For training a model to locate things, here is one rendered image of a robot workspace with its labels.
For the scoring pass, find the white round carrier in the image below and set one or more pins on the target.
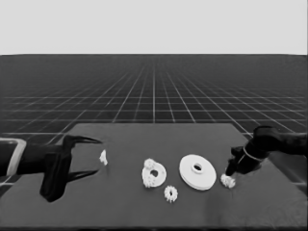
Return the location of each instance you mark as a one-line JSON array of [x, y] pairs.
[[161, 171]]

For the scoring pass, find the large thick white disc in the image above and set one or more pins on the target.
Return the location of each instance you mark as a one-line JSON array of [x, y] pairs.
[[192, 179]]

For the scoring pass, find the small white T-shaped piece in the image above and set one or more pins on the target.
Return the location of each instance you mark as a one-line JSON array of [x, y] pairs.
[[103, 158]]

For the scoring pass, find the small white gear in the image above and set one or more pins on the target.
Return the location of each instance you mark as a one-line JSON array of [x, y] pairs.
[[228, 183], [167, 195], [146, 184], [147, 166]]

